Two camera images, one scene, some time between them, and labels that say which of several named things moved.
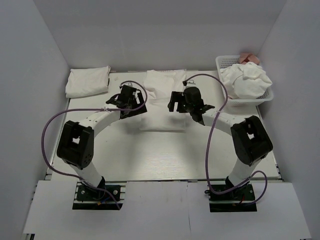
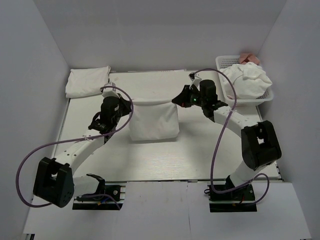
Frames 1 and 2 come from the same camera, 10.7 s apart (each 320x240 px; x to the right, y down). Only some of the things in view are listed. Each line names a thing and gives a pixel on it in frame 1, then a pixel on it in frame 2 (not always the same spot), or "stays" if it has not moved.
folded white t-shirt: x=87 y=81 stays
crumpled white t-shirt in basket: x=248 y=80 stays
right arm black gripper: x=176 y=97 -> x=182 y=99
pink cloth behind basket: x=245 y=57 stays
